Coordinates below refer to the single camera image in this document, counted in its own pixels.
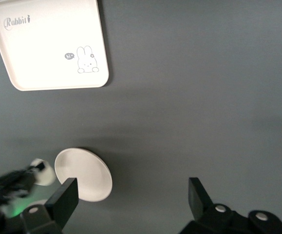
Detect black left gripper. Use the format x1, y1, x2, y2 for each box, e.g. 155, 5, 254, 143
0, 162, 46, 203

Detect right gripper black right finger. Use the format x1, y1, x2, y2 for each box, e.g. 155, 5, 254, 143
178, 177, 282, 234

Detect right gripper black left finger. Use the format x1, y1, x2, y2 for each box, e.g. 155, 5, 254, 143
20, 177, 79, 234

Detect small white steamed bun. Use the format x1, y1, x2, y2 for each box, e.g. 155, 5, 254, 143
30, 158, 56, 186

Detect round cream plate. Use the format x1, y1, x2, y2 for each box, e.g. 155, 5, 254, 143
54, 147, 113, 202

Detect cream rabbit print tray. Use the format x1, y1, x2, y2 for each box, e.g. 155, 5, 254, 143
0, 0, 110, 92

